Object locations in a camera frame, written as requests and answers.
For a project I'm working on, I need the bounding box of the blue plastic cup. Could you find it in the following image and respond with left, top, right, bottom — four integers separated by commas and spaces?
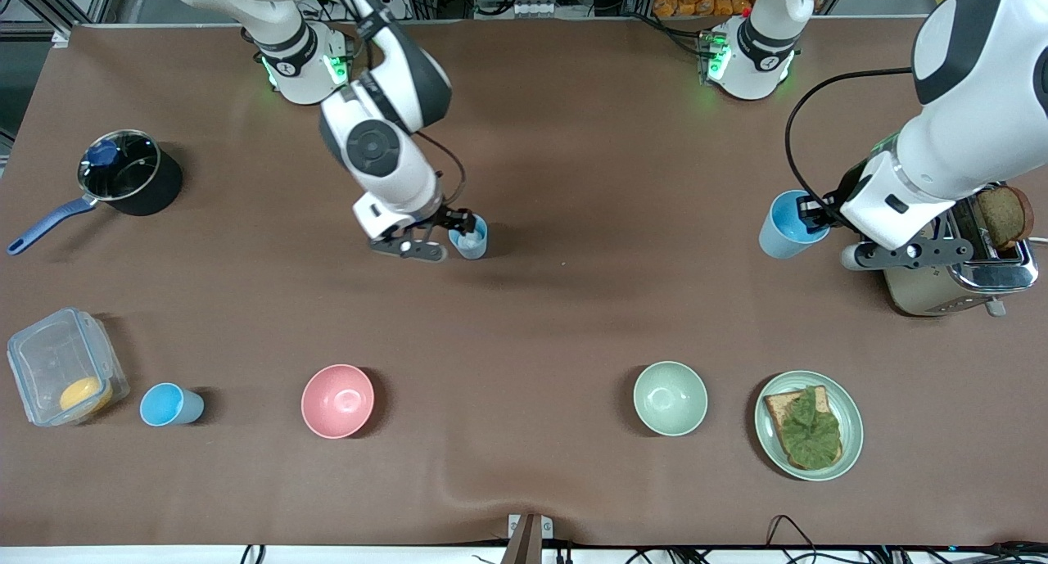
448, 214, 490, 261
138, 381, 206, 428
758, 189, 830, 260

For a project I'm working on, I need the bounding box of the beige and chrome toaster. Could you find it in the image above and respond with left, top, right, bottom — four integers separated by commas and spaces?
879, 183, 1040, 318

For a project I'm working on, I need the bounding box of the brown bread slice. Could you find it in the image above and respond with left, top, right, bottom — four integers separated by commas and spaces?
975, 184, 1036, 250

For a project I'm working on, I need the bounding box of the brown tablecloth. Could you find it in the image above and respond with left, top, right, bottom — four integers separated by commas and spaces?
0, 20, 1048, 548

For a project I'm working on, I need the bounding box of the pink bowl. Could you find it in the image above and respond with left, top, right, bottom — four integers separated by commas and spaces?
300, 363, 377, 440

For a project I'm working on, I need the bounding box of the toast slice under lettuce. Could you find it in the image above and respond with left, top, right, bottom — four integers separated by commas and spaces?
762, 385, 845, 472

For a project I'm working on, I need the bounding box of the pale green plate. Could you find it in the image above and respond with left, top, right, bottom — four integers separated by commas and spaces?
753, 370, 865, 483

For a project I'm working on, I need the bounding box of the green lettuce leaf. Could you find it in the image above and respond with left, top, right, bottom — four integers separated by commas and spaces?
775, 386, 843, 471

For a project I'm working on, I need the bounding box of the pale green bowl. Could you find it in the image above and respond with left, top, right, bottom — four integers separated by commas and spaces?
632, 360, 710, 438

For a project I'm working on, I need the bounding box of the metal table clamp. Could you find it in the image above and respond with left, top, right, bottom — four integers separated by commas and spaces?
500, 512, 554, 564

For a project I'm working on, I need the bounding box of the yellow food piece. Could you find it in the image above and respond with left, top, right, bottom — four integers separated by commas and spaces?
58, 375, 115, 414

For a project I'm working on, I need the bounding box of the clear container with blue rim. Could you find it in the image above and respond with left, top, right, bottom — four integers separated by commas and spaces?
6, 306, 131, 428

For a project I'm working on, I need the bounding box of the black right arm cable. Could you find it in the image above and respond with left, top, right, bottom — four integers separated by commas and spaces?
416, 133, 468, 214

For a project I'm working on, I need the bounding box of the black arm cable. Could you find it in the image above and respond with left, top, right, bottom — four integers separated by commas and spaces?
416, 133, 468, 214
784, 66, 915, 230

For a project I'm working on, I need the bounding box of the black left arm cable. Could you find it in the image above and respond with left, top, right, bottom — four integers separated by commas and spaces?
784, 66, 915, 230

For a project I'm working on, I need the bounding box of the black saucepan with blue handle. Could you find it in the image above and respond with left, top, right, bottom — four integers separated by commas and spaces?
6, 129, 184, 257

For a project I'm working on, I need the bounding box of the black looped cable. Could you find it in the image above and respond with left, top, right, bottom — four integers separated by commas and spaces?
765, 514, 820, 562

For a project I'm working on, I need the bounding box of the grey aluminium frame rail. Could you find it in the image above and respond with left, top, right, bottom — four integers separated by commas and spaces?
0, 0, 112, 43

